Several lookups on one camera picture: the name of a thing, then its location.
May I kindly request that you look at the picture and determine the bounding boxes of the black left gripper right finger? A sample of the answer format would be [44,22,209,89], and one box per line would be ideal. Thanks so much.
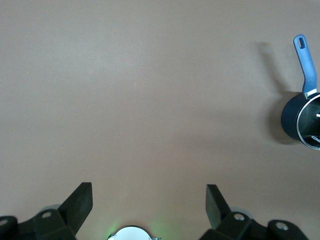
[205,184,309,240]

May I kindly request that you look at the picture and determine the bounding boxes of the glass lid with blue knob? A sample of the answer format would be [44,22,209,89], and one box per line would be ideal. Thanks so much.
[295,92,320,152]

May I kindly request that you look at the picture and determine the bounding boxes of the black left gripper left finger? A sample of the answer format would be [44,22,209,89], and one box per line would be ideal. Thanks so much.
[0,182,94,240]

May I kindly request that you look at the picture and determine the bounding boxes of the dark pot with blue handle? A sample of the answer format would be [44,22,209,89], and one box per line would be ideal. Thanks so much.
[280,34,320,151]

